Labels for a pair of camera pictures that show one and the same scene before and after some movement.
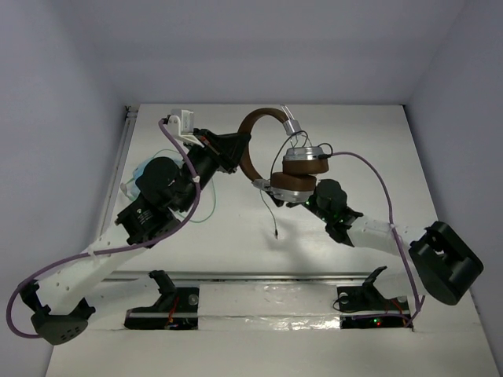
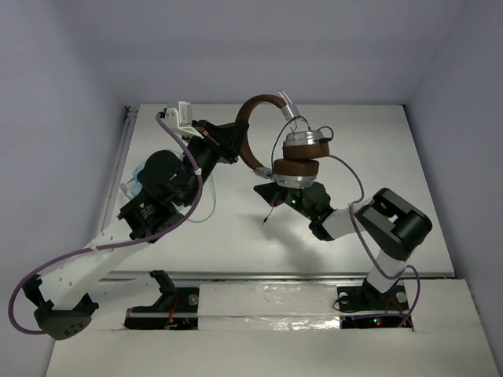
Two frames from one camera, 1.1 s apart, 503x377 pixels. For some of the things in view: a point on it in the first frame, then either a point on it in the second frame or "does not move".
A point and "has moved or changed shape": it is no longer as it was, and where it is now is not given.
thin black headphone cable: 273,167 -> 273,148
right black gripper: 277,201 -> 268,192
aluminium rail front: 256,276 does not move
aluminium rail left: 130,115 does not move
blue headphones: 130,189 does not move
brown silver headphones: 301,164 has moved or changed shape
